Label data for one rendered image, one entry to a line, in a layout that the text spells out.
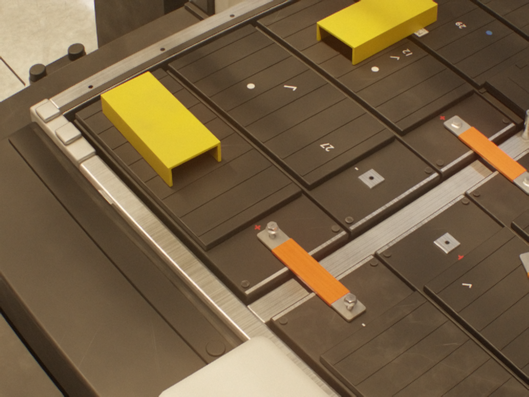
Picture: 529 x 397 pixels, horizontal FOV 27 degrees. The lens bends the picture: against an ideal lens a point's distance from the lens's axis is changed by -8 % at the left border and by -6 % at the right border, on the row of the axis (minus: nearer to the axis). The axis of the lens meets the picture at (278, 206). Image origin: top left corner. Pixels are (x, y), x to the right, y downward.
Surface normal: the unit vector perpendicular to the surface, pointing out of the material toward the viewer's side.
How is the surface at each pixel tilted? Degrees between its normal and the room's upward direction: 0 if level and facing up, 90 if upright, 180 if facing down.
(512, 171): 0
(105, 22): 90
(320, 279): 0
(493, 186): 0
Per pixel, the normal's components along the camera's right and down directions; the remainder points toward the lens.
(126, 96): 0.00, -0.69
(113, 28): -0.67, 0.54
